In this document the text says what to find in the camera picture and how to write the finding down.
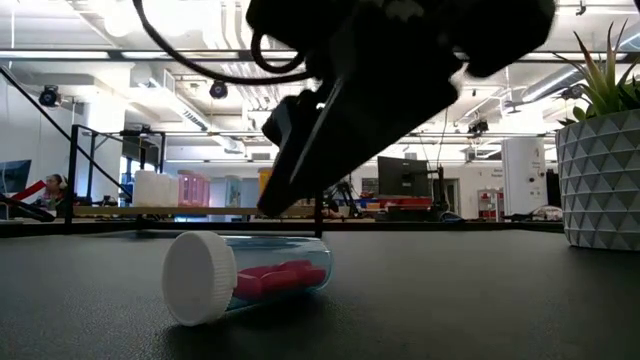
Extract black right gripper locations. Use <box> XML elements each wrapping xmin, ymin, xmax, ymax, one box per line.
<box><xmin>244</xmin><ymin>0</ymin><xmax>464</xmax><ymax>219</ymax></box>

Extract orange medicine bottle white cap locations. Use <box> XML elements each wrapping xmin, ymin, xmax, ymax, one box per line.
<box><xmin>257</xmin><ymin>167</ymin><xmax>275</xmax><ymax>197</ymax></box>

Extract clear medicine bottle white cap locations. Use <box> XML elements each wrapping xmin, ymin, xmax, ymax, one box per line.
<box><xmin>149</xmin><ymin>172</ymin><xmax>172</xmax><ymax>208</ymax></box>
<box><xmin>132</xmin><ymin>169</ymin><xmax>157</xmax><ymax>208</ymax></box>

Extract red medicine bottle white cap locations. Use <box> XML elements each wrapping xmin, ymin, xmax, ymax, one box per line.
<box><xmin>161</xmin><ymin>230</ymin><xmax>335</xmax><ymax>328</ymax></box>

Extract light wooden shelf black posts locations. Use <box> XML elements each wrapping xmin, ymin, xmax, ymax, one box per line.
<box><xmin>63</xmin><ymin>123</ymin><xmax>326</xmax><ymax>239</ymax></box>

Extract black monitor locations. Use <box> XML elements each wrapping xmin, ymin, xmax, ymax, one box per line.
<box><xmin>377</xmin><ymin>155</ymin><xmax>432</xmax><ymax>199</ymax></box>

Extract rack with red bins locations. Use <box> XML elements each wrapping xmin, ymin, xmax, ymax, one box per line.
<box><xmin>477</xmin><ymin>187</ymin><xmax>504</xmax><ymax>221</ymax></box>

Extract person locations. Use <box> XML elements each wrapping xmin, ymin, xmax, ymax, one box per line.
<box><xmin>33</xmin><ymin>173</ymin><xmax>70</xmax><ymax>212</ymax></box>

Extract black table mat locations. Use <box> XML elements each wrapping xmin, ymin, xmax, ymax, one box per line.
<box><xmin>0</xmin><ymin>228</ymin><xmax>640</xmax><ymax>360</ymax></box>

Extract red bar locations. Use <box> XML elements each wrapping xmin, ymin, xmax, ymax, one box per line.
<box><xmin>9</xmin><ymin>179</ymin><xmax>47</xmax><ymax>202</ymax></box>

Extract blue-screen monitor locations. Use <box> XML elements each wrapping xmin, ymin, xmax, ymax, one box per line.
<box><xmin>0</xmin><ymin>158</ymin><xmax>32</xmax><ymax>195</ymax></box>

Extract white geometric pot green plant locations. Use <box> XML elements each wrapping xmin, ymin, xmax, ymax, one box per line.
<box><xmin>554</xmin><ymin>19</ymin><xmax>640</xmax><ymax>252</ymax></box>

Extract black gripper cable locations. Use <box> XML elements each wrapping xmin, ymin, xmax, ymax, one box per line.
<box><xmin>131</xmin><ymin>0</ymin><xmax>314</xmax><ymax>86</ymax></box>

